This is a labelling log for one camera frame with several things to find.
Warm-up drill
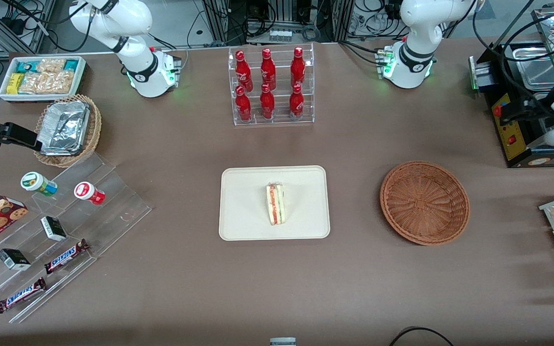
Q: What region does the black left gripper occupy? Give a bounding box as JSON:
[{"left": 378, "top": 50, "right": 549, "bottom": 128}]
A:
[{"left": 498, "top": 96, "right": 554, "bottom": 127}]

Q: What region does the green lid cup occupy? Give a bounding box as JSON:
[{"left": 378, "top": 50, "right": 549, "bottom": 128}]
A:
[{"left": 21, "top": 172, "right": 58, "bottom": 197}]

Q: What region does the steel pan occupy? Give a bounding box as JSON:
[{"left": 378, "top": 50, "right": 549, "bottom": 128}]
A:
[{"left": 513, "top": 47, "right": 554, "bottom": 91}]

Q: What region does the small black box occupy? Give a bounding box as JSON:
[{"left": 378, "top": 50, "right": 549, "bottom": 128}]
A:
[
  {"left": 40, "top": 216, "right": 67, "bottom": 242},
  {"left": 0, "top": 248, "right": 31, "bottom": 271}
]

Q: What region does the tan wicker basket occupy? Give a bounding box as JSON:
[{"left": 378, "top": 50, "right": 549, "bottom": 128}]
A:
[{"left": 33, "top": 94, "right": 102, "bottom": 168}]

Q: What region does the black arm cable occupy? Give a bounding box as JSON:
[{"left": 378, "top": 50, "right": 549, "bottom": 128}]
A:
[{"left": 472, "top": 0, "right": 554, "bottom": 111}]

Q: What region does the beige rectangular tray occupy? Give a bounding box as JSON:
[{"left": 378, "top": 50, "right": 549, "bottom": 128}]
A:
[{"left": 219, "top": 166, "right": 330, "bottom": 241}]

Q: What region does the small clear cracker bag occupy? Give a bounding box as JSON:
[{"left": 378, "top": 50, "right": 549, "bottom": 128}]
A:
[{"left": 37, "top": 59, "right": 66, "bottom": 74}]

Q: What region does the white snack bin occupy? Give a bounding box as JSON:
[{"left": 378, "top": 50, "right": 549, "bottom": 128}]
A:
[{"left": 0, "top": 56, "right": 87, "bottom": 103}]

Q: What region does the triangular sandwich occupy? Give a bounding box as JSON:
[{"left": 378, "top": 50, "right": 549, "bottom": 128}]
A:
[{"left": 265, "top": 182, "right": 286, "bottom": 226}]

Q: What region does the red lid cup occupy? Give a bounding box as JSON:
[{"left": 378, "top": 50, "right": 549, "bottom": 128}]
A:
[{"left": 74, "top": 182, "right": 105, "bottom": 205}]

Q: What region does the snickers bar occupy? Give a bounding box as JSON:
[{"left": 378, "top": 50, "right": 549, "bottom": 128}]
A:
[
  {"left": 44, "top": 239, "right": 89, "bottom": 274},
  {"left": 0, "top": 277, "right": 47, "bottom": 314}
]

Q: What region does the clear acrylic bottle rack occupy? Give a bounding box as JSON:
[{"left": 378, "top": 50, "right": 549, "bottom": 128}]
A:
[{"left": 228, "top": 43, "right": 315, "bottom": 126}]

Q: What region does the large clear cracker bag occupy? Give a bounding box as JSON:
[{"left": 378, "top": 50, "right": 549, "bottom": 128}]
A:
[{"left": 20, "top": 71, "right": 73, "bottom": 94}]

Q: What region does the silver foil pack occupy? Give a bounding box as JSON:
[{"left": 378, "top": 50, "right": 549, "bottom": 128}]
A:
[{"left": 37, "top": 100, "right": 90, "bottom": 155}]

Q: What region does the round brown wicker basket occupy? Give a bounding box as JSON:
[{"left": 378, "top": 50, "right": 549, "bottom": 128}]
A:
[{"left": 380, "top": 161, "right": 470, "bottom": 246}]

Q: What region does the clear acrylic stepped stand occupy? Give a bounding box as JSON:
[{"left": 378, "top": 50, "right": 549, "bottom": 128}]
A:
[{"left": 0, "top": 153, "right": 152, "bottom": 323}]

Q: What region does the black cable loop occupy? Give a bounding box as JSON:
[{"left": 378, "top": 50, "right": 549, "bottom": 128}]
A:
[{"left": 389, "top": 327, "right": 455, "bottom": 346}]

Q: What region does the black food warmer appliance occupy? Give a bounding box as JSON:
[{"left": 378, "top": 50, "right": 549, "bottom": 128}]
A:
[{"left": 468, "top": 7, "right": 554, "bottom": 168}]

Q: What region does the red cola bottle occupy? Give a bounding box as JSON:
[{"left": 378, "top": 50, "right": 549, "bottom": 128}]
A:
[
  {"left": 235, "top": 50, "right": 253, "bottom": 92},
  {"left": 290, "top": 47, "right": 305, "bottom": 88},
  {"left": 235, "top": 86, "right": 252, "bottom": 122},
  {"left": 260, "top": 84, "right": 275, "bottom": 120},
  {"left": 289, "top": 84, "right": 304, "bottom": 120},
  {"left": 261, "top": 48, "right": 277, "bottom": 90}
]

